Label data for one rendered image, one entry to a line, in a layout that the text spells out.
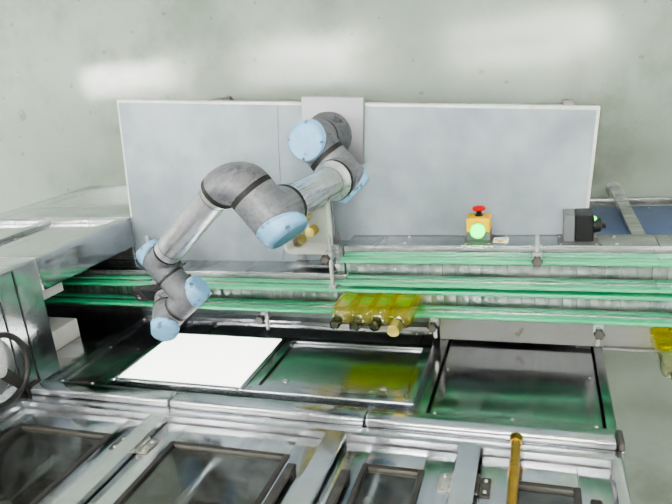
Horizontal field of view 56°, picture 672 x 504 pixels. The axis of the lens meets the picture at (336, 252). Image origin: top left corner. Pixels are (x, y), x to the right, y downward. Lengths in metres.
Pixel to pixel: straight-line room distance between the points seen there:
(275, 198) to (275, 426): 0.58
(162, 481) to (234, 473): 0.16
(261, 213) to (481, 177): 0.79
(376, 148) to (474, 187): 0.33
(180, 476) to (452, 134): 1.21
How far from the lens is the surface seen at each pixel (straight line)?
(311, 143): 1.80
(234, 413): 1.72
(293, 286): 1.99
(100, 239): 2.32
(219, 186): 1.48
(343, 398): 1.66
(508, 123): 1.94
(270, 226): 1.43
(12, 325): 2.05
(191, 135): 2.25
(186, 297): 1.70
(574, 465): 1.52
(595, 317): 1.89
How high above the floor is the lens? 2.67
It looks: 65 degrees down
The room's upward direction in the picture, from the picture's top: 135 degrees counter-clockwise
